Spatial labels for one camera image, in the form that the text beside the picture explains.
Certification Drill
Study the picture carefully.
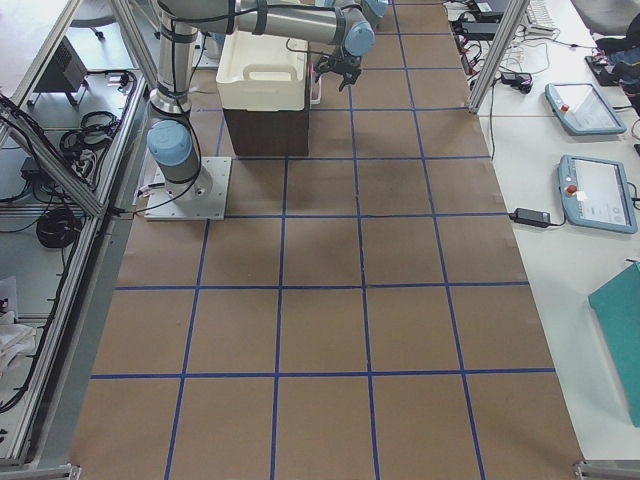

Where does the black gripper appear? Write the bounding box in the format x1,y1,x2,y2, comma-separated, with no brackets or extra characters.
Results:
316,47,361,91

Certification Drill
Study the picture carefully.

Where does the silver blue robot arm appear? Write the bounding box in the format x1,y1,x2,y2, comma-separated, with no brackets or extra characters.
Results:
147,1,387,186

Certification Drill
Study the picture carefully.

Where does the white plastic tray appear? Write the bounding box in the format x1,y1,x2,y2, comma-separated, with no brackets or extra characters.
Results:
216,31,308,111

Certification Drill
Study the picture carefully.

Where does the dark brown wooden cabinet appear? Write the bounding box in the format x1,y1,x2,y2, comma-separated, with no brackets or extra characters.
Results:
222,59,309,157

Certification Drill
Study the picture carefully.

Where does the black power adapter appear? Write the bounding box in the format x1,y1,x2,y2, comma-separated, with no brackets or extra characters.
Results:
509,208,551,228

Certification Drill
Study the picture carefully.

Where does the teach pendant far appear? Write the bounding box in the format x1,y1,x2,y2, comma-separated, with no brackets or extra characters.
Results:
545,83,627,136

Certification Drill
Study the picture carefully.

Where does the teach pendant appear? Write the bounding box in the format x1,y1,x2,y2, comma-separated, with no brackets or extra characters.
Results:
557,154,638,234
545,83,627,136

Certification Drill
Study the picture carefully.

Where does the teach pendant near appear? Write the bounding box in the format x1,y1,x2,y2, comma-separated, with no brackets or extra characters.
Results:
557,154,638,234

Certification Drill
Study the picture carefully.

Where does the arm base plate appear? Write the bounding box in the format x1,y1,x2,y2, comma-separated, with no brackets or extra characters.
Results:
142,157,232,221

